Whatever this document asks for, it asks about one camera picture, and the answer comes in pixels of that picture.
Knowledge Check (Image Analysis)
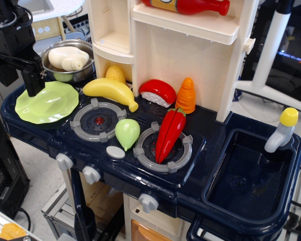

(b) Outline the yellow toy corn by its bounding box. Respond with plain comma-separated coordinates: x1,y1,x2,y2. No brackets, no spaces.
105,65,126,84

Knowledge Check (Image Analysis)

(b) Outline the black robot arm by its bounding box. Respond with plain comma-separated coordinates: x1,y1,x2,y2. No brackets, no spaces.
0,1,46,97

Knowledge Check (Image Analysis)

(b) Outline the grey left stove knob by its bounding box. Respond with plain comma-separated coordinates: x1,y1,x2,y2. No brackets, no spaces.
56,153,74,171

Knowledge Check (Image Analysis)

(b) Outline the silver metal pot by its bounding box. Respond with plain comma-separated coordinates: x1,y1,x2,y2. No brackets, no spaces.
41,40,94,83

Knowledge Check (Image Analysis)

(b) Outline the grey oval button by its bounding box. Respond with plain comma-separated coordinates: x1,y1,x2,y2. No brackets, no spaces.
106,146,125,159

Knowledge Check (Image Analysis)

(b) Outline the white stand pole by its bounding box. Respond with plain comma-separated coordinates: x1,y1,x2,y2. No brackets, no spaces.
236,1,301,103

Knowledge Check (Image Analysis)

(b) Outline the grey yellow toy faucet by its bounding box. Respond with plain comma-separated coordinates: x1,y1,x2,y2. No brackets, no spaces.
264,107,299,153

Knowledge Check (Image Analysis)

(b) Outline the white toy chicken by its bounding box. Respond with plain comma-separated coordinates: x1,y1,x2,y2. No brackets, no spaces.
48,46,89,72

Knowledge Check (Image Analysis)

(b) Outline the grey stove knob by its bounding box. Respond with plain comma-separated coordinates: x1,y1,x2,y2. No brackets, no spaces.
56,153,74,171
82,166,101,185
138,193,159,213

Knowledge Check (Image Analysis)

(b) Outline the grey middle stove knob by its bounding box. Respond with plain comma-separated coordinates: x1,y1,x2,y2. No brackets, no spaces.
82,166,101,185

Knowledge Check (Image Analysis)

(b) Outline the red toy chili pepper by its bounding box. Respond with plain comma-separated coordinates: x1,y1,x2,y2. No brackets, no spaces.
155,107,186,164

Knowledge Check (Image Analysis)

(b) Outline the yellow toy banana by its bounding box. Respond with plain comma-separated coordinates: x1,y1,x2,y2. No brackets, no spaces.
83,78,138,112

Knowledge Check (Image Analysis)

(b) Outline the cream toy kitchen cabinet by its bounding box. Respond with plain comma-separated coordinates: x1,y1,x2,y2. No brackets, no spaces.
87,1,258,123

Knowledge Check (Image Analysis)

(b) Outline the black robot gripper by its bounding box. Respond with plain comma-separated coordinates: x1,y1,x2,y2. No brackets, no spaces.
0,12,45,97

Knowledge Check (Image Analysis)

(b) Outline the grey right stove burner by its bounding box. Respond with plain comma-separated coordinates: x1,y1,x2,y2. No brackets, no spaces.
133,122,193,173

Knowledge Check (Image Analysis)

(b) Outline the green toy pear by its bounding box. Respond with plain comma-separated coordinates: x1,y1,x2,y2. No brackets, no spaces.
115,118,140,151

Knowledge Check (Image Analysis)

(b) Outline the black computer case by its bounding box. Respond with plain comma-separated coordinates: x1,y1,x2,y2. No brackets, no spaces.
0,118,30,219

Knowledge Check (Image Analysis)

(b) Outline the grey left stove burner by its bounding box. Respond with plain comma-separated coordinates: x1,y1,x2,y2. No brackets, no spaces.
70,98,127,143

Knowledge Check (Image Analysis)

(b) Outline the navy toy kitchen counter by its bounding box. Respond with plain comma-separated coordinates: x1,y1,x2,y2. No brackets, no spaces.
2,86,301,240

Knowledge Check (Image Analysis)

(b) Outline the grey stove burner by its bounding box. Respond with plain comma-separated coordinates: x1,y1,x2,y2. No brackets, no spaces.
70,98,127,143
133,122,193,173

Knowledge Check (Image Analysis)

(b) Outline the grey right stove knob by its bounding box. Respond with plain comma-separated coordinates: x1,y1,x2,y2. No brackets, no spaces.
138,193,159,213

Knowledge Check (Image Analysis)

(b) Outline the red toy sushi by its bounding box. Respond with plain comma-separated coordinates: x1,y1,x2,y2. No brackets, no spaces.
139,79,177,108

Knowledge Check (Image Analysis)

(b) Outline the orange toy carrot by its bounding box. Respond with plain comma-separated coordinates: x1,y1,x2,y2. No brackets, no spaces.
175,77,196,114

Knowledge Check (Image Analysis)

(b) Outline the red toy ketchup bottle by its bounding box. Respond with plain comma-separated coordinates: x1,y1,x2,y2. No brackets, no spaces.
141,0,230,16

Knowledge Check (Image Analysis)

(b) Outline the green plastic plate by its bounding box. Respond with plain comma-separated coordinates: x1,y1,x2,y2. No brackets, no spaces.
15,81,79,124

